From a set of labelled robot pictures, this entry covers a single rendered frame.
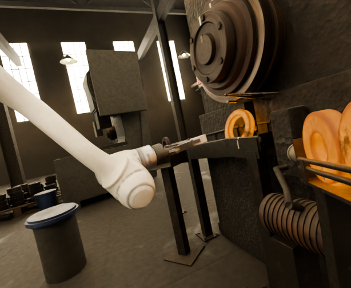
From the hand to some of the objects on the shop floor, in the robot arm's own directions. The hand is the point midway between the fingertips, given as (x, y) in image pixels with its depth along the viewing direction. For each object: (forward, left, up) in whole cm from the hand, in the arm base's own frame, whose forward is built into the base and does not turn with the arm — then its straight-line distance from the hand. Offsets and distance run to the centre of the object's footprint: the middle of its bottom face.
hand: (198, 140), depth 82 cm
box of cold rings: (-22, +275, -86) cm, 289 cm away
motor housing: (+10, -36, -73) cm, 82 cm away
